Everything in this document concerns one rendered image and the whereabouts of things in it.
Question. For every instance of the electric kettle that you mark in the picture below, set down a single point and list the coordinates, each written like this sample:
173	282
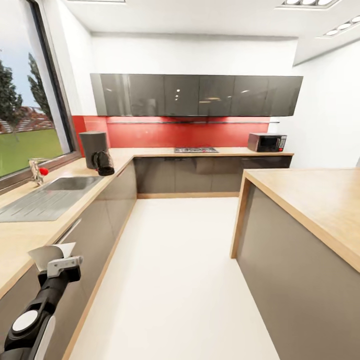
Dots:
102	162

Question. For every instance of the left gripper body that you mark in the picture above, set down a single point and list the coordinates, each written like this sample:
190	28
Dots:
60	283

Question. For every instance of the fixed window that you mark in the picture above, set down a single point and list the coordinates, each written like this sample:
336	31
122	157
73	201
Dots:
35	117

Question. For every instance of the paper coffee filter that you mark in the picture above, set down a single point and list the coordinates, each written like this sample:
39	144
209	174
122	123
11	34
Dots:
45	254

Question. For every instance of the countertop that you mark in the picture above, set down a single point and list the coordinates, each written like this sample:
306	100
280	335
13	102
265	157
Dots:
18	238
242	151

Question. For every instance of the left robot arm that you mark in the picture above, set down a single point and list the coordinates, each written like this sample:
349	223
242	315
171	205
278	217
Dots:
30	334

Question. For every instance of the microwave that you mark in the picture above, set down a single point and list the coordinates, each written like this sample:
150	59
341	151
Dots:
266	142

